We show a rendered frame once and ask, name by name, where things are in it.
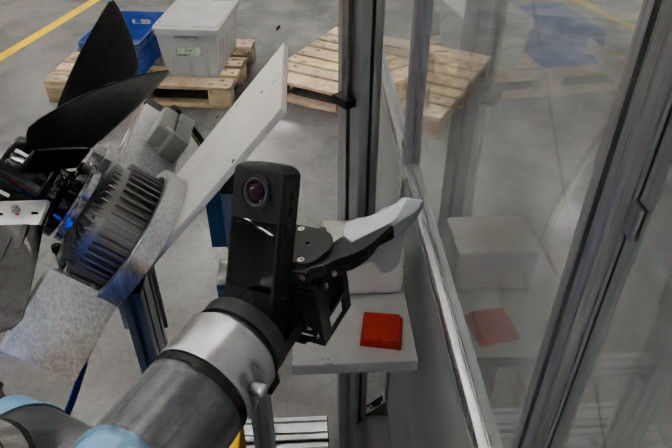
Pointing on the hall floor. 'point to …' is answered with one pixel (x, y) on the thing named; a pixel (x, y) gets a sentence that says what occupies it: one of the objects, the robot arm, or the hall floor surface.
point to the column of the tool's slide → (367, 25)
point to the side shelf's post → (346, 409)
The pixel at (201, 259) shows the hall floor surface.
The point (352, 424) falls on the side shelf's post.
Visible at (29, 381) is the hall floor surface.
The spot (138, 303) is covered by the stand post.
